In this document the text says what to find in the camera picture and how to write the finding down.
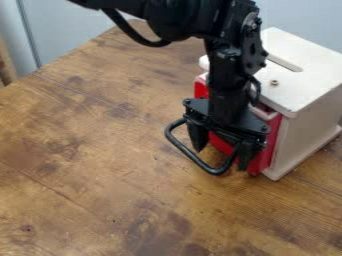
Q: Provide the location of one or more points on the black metal drawer handle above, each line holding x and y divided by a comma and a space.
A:
213, 171

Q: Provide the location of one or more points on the white wooden drawer box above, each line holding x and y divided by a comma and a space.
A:
301, 101

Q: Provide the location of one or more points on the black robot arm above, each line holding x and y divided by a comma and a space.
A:
228, 24

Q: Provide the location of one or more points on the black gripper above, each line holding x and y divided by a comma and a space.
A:
242, 127

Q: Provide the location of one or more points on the wooden plank at left edge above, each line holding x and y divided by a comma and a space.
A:
9, 74

